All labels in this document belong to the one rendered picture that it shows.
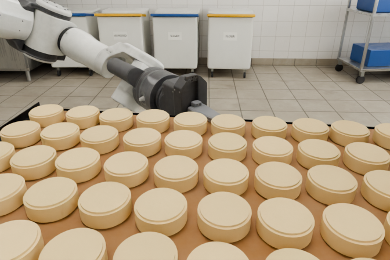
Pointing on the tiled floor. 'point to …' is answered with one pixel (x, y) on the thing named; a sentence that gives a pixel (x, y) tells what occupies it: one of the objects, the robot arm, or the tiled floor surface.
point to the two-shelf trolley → (365, 43)
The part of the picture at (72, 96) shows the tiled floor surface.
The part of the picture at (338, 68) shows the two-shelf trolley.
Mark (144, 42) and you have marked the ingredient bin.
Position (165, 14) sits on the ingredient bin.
